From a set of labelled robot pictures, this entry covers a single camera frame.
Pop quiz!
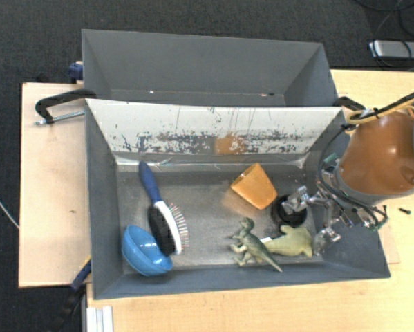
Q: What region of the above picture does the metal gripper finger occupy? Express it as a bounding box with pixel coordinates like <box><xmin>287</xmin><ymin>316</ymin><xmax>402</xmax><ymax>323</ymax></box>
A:
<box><xmin>312</xmin><ymin>216</ymin><xmax>343</xmax><ymax>256</ymax></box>
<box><xmin>281</xmin><ymin>185</ymin><xmax>312</xmax><ymax>216</ymax></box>

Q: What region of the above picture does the pale yellow toy animal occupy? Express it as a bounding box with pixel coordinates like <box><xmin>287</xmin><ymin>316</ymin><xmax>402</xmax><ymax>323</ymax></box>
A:
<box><xmin>261</xmin><ymin>223</ymin><xmax>314</xmax><ymax>258</ymax></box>

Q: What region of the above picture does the orange cup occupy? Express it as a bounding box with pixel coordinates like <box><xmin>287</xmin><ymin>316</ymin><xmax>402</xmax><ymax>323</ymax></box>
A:
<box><xmin>229</xmin><ymin>162</ymin><xmax>279</xmax><ymax>210</ymax></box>

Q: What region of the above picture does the green toy dinosaur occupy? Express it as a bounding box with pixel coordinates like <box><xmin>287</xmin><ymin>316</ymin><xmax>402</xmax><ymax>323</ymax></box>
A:
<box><xmin>229</xmin><ymin>216</ymin><xmax>283</xmax><ymax>273</ymax></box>

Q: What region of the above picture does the grey metal bin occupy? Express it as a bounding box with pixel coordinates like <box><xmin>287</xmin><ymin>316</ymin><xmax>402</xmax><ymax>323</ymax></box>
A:
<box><xmin>81</xmin><ymin>28</ymin><xmax>391</xmax><ymax>300</ymax></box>

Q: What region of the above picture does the blue and white hairbrush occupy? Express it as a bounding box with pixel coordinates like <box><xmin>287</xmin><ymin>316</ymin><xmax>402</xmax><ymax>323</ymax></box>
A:
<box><xmin>138</xmin><ymin>160</ymin><xmax>190</xmax><ymax>257</ymax></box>

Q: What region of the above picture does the blue bowl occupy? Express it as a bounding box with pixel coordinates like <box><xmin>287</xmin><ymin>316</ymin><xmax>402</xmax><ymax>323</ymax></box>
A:
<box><xmin>120</xmin><ymin>223</ymin><xmax>174</xmax><ymax>277</ymax></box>

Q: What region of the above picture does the black round ring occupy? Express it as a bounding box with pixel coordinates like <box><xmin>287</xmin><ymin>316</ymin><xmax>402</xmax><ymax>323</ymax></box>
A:
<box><xmin>271</xmin><ymin>194</ymin><xmax>308</xmax><ymax>228</ymax></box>

